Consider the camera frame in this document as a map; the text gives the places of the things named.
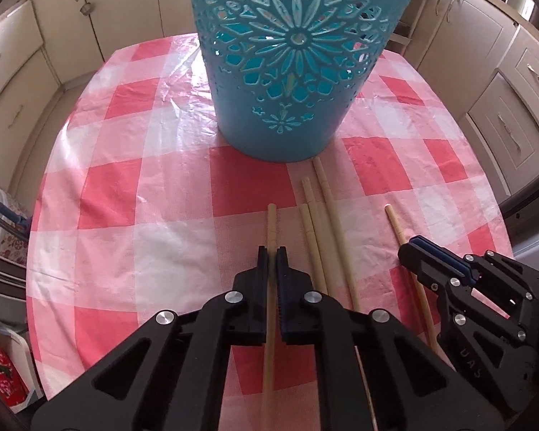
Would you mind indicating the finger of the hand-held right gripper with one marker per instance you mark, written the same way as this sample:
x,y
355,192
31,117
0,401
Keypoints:
x,y
440,251
424,267

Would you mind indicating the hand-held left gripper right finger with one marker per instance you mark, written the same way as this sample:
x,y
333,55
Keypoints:
x,y
283,296

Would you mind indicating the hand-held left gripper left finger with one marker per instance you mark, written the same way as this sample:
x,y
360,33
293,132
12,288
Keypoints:
x,y
261,278

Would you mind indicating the single wooden chopstick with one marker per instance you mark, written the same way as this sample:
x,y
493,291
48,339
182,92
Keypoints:
x,y
396,222
332,215
309,233
272,229
311,197

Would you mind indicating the teal plastic cutout basket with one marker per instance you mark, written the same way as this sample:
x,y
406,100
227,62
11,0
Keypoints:
x,y
251,116

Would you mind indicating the red white checkered tablecloth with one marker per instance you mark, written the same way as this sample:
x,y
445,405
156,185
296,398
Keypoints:
x,y
139,215

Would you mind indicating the cream drawer cabinet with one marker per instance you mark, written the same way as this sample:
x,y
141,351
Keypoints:
x,y
489,40

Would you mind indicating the floral plastic bag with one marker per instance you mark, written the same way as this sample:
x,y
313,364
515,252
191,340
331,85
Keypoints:
x,y
0,233

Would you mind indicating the cream base cabinets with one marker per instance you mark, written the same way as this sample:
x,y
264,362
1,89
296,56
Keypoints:
x,y
58,22

